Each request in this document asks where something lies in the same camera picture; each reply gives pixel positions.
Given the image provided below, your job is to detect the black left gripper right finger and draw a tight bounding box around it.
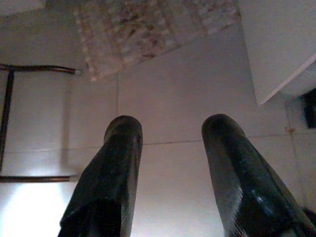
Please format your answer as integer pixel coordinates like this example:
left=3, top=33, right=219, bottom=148
left=201, top=113, right=316, bottom=237

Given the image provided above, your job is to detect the beige patterned floor mat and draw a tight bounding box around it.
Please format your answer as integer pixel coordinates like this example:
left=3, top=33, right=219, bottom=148
left=73, top=0, right=242, bottom=82

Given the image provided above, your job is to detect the dark fridge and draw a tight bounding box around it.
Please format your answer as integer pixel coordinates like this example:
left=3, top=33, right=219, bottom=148
left=303, top=90, right=316, bottom=129

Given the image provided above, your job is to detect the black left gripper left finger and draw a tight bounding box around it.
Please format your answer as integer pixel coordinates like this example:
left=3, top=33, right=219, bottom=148
left=58, top=115, right=144, bottom=237

